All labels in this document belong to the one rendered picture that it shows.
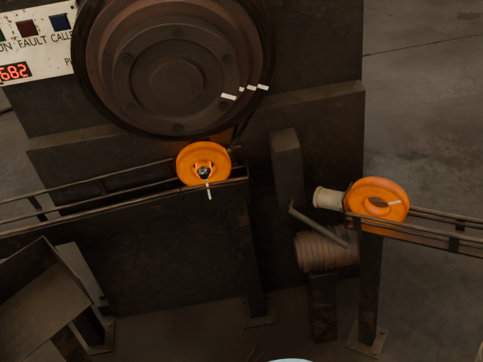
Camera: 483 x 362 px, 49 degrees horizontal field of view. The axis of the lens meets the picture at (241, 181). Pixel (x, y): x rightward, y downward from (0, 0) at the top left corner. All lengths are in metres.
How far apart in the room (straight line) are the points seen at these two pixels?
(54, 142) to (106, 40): 0.46
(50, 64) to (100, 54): 0.25
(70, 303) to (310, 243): 0.68
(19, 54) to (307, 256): 0.94
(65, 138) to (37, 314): 0.48
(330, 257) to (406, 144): 1.22
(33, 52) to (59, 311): 0.67
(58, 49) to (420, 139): 1.83
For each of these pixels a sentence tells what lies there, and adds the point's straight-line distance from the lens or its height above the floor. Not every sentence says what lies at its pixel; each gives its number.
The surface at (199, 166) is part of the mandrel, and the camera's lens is 1.47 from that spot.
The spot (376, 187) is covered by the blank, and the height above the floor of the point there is 0.77.
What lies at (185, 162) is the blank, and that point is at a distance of 1.49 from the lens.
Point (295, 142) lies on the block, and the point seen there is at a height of 0.80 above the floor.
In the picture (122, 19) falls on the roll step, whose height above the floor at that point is 1.26.
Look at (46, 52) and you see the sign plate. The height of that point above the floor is 1.13.
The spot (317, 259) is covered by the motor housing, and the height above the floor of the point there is 0.50.
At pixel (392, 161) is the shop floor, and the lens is 2.60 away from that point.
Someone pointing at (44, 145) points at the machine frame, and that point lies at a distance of 1.58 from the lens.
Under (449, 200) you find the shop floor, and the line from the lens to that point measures 2.45.
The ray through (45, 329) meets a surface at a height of 0.60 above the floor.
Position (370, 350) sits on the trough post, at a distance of 1.98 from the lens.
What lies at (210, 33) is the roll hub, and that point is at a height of 1.22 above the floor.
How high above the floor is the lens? 1.75
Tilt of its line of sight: 44 degrees down
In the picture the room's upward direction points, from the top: 11 degrees counter-clockwise
